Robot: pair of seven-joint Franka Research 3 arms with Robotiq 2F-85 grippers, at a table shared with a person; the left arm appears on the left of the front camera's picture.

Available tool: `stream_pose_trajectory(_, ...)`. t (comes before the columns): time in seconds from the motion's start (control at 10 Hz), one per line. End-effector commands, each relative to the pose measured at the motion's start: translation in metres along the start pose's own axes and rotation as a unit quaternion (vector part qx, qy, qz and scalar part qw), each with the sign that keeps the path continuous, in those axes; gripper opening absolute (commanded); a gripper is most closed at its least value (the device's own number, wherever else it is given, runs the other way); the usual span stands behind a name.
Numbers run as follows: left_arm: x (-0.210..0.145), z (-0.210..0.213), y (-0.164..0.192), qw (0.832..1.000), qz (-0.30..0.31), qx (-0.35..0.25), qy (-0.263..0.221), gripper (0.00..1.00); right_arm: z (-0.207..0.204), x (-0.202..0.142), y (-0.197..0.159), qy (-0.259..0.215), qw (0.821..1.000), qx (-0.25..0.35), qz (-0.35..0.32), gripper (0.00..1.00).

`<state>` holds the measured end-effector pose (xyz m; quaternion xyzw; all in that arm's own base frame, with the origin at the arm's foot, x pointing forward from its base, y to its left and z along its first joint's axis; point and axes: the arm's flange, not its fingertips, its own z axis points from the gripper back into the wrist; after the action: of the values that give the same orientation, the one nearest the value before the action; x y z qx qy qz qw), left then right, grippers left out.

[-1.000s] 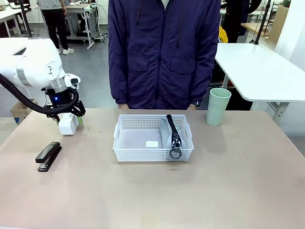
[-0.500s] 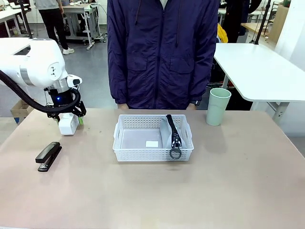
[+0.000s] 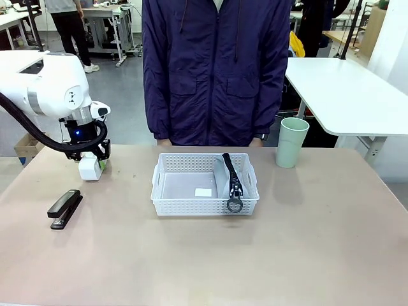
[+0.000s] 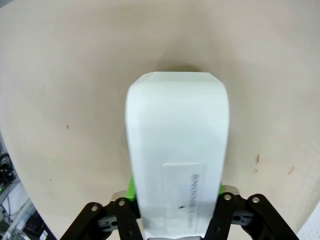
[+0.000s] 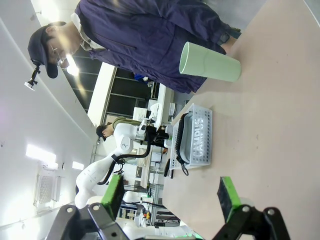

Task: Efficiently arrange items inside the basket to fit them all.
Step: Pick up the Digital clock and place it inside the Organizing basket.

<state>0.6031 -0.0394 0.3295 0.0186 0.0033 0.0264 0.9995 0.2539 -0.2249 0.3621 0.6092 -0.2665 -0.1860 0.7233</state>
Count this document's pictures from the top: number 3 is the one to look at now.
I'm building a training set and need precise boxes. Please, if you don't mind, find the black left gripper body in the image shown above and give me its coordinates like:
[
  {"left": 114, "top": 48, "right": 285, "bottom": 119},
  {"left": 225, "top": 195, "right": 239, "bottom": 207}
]
[{"left": 59, "top": 117, "right": 112, "bottom": 160}]

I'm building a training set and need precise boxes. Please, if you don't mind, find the white rectangular box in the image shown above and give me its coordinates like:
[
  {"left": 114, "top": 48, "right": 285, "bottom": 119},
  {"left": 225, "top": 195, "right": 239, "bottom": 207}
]
[{"left": 78, "top": 152, "right": 106, "bottom": 182}]

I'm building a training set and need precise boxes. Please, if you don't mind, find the black stapler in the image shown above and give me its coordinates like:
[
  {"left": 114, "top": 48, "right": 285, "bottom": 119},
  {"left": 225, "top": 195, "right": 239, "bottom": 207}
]
[{"left": 47, "top": 189, "right": 84, "bottom": 231}]

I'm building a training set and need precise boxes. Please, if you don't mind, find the white perforated plastic basket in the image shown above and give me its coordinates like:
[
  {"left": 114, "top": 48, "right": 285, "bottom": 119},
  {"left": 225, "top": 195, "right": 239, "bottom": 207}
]
[{"left": 150, "top": 152, "right": 261, "bottom": 217}]

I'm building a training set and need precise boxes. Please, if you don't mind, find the brown cardboard box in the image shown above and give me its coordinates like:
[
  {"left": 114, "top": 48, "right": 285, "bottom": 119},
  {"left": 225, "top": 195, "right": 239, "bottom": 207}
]
[{"left": 13, "top": 132, "right": 46, "bottom": 169}]

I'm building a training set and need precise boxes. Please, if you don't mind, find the background person in black trousers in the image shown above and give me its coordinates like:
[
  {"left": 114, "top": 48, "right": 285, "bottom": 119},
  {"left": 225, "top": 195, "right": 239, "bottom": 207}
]
[{"left": 43, "top": 0, "right": 101, "bottom": 74}]

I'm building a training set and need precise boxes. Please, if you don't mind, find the background white workbench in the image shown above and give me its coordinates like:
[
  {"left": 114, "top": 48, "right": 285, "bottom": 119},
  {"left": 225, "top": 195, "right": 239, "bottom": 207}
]
[{"left": 81, "top": 1, "right": 143, "bottom": 67}]

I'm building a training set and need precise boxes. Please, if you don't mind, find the person in navy jacket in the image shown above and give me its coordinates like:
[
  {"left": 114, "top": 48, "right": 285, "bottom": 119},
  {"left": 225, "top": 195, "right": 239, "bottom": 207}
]
[{"left": 141, "top": 0, "right": 292, "bottom": 148}]

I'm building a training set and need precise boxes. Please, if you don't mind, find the pale green plastic cup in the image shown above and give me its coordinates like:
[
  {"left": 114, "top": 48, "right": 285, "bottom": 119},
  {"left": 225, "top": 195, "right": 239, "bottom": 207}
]
[{"left": 275, "top": 117, "right": 310, "bottom": 170}]

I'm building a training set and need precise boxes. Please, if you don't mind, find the black office chair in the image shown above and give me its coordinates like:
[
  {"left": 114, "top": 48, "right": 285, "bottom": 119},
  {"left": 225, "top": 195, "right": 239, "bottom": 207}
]
[{"left": 277, "top": 75, "right": 309, "bottom": 119}]

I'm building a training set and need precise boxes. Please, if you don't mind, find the yellow jacket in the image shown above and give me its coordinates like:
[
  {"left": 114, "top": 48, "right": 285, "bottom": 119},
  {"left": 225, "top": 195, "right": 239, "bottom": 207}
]
[{"left": 289, "top": 31, "right": 306, "bottom": 59}]

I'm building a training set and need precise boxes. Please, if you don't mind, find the black hanging coat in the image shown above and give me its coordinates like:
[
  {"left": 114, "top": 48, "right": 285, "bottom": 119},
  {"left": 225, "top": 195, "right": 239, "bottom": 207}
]
[{"left": 298, "top": 0, "right": 334, "bottom": 59}]

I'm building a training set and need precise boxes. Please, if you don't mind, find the large white table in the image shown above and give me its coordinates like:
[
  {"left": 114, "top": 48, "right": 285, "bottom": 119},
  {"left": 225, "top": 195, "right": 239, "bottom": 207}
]
[{"left": 283, "top": 57, "right": 408, "bottom": 164}]

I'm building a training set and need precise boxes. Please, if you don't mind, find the black pole stand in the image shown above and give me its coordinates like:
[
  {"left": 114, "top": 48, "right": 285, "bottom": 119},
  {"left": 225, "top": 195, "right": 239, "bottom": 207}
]
[{"left": 339, "top": 0, "right": 363, "bottom": 61}]

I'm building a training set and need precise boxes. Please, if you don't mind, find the wooden cabinet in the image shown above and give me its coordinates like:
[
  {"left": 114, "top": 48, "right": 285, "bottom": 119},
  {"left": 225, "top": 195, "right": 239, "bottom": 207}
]
[{"left": 359, "top": 5, "right": 387, "bottom": 60}]

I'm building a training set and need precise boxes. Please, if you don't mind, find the black corrugated cable hose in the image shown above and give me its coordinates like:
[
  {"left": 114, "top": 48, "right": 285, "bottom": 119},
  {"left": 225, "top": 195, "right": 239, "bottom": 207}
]
[{"left": 0, "top": 91, "right": 110, "bottom": 154}]

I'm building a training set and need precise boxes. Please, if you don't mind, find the black strap with ring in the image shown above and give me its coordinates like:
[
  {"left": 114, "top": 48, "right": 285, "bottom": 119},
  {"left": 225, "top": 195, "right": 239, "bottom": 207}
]
[{"left": 214, "top": 152, "right": 247, "bottom": 214}]

